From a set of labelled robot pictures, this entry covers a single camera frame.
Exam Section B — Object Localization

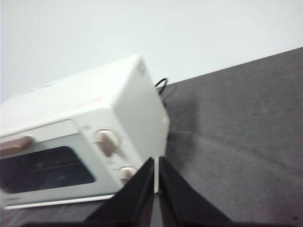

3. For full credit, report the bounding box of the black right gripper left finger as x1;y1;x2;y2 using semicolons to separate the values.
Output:
23;157;155;227

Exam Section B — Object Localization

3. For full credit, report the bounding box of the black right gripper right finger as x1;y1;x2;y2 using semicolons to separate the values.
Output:
158;156;303;227

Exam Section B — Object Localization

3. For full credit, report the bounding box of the glass oven door beige handle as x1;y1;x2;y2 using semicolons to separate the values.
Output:
0;119;114;210

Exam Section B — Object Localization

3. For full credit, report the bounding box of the white Toshiba toaster oven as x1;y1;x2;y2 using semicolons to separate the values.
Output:
0;53;171;210

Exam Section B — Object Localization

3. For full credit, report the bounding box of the timer oven knob beige grip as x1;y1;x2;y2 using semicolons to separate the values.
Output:
117;165;138;186

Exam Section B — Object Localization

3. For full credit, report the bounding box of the temperature oven knob beige grip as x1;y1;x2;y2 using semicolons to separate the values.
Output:
93;128;121;158

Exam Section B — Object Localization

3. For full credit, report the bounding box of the black oven power cable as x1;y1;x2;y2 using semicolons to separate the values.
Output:
155;78;171;109

